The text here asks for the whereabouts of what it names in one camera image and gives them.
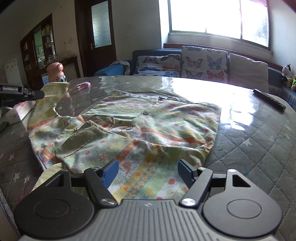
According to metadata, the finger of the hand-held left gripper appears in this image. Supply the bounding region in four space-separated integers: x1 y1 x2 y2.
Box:
29 90 45 100

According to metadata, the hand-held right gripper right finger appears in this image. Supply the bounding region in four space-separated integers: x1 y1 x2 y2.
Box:
178 159 251 207

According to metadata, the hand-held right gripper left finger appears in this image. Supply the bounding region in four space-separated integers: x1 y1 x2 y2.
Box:
44 159 119 207

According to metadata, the floral patterned shirt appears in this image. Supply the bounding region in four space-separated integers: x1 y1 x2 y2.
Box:
27 82 221 202

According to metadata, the tissue box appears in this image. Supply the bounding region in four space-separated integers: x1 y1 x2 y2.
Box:
6 101 36 123

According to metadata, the white appliance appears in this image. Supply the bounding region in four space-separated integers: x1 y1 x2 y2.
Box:
4 58 22 86

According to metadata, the pink water bottle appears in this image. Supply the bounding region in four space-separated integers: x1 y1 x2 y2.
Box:
46 62 68 84

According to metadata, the dark wooden glass cabinet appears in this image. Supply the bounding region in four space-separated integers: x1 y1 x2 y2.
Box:
20 13 58 90

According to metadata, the dark wooden door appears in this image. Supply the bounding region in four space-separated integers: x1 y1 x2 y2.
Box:
75 0 117 78

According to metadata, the blue cloth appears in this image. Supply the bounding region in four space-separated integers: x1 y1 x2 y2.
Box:
94 64 130 76

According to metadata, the grey patterned cloth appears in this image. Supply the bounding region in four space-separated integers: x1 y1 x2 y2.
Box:
110 60 131 75

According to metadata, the long butterfly print cushion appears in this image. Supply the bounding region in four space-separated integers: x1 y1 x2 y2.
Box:
134 54 182 77

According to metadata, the square butterfly print cushion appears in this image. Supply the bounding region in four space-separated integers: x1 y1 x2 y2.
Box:
180 46 229 80

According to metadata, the black remote control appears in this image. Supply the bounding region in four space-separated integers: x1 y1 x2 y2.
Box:
253 88 287 113

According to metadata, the plain white cushion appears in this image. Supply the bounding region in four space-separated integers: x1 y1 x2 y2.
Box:
228 53 270 93

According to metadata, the blue sofa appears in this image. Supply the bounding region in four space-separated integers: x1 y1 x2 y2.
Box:
94 48 296 109

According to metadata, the black and white plush dog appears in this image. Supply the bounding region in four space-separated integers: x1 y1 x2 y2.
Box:
281 64 292 82

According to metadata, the window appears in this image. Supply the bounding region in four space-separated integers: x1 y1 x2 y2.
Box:
159 0 273 50

